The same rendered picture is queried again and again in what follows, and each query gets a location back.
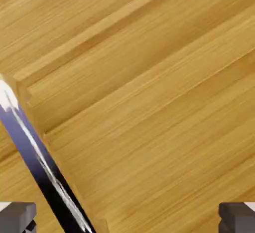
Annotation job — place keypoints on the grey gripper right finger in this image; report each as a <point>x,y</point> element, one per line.
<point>237,217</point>

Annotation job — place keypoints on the light wood cabinet door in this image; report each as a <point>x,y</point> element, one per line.
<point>151,137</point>

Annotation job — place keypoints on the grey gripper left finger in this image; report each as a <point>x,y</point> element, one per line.
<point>16,215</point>

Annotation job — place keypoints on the light wood cabinet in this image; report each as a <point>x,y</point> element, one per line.
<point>49,17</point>

